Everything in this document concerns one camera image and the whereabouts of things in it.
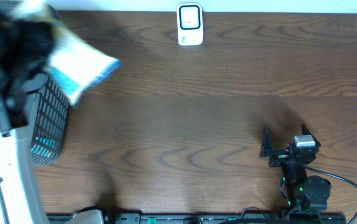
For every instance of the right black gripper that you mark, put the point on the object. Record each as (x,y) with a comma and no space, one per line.
(266,149)

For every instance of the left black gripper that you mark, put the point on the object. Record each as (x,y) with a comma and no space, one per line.
(23,86)

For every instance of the white blue snack bag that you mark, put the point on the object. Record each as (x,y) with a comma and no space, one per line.
(75,65)

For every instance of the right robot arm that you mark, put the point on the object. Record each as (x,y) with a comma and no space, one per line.
(306,195)

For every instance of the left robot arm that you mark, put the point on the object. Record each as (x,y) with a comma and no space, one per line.
(19,194)

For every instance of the white barcode scanner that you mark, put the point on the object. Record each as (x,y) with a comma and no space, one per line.
(190,24)

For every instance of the grey plastic mesh basket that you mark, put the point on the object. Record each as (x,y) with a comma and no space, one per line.
(50,123)

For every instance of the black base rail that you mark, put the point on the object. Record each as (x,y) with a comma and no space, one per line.
(135,218)

